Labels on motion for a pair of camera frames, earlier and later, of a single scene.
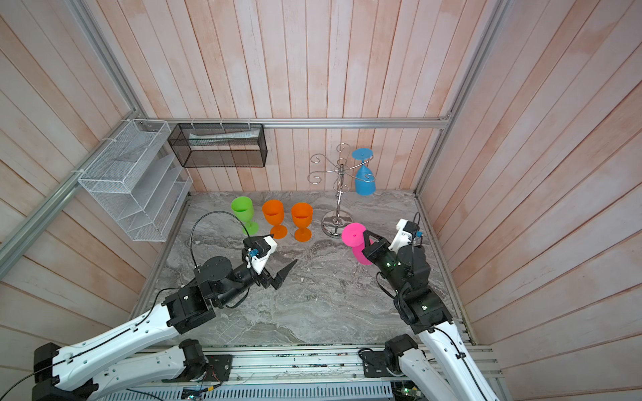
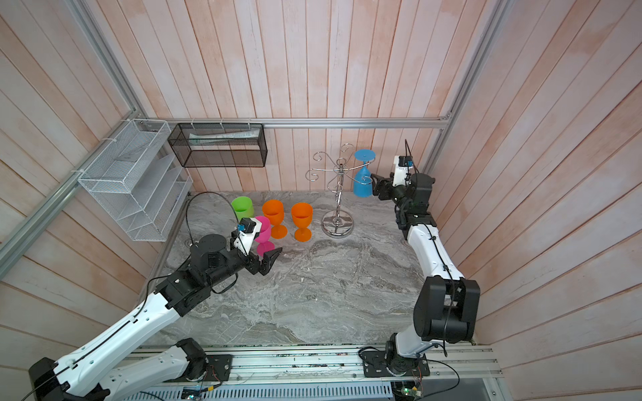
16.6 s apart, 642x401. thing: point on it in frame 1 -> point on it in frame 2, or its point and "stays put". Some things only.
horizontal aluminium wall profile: [165, 123] stays put
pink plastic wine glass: [353, 236] -> [262, 239]
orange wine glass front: [273, 213] stays put
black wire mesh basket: [220, 144] stays put
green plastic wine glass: [242, 207] stays put
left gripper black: [266, 278] -> [267, 262]
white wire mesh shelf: [139, 180] stays put
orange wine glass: [302, 213] stays put
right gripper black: [374, 251] -> [381, 182]
